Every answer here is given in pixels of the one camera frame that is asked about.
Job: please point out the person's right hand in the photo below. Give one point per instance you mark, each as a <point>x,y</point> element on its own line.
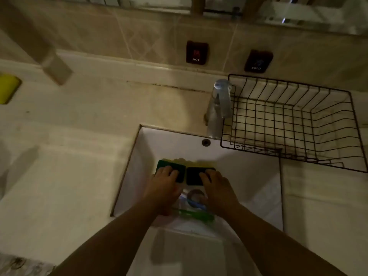
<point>220,195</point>

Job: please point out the person's left hand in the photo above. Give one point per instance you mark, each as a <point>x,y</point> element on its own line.
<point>162,192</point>

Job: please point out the green yellow sponge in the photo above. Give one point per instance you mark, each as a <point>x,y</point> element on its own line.
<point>193,175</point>
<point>181,169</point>

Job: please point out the person's right forearm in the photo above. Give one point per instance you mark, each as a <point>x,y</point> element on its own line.
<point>273,247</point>

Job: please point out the person's left forearm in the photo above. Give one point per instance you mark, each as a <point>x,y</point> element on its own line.
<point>115,244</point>

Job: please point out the metal sink drain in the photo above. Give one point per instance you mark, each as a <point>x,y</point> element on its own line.
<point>195,194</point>

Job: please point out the white sink basin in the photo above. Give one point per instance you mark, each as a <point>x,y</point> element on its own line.
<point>253,186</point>

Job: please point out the chrome faucet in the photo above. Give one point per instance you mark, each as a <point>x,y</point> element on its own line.
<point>218,112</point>

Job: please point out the dark label with blue symbol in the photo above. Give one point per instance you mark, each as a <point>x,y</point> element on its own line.
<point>258,61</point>

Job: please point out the dark label with red symbol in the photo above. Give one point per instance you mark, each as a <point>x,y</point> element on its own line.
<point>197,53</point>

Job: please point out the yellow rectangular object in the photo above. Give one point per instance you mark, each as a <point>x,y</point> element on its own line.
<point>8,89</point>

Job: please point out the beige square post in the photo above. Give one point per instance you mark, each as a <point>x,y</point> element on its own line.
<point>37,45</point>

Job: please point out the wall mirror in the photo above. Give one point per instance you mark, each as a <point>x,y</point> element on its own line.
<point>316,11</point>

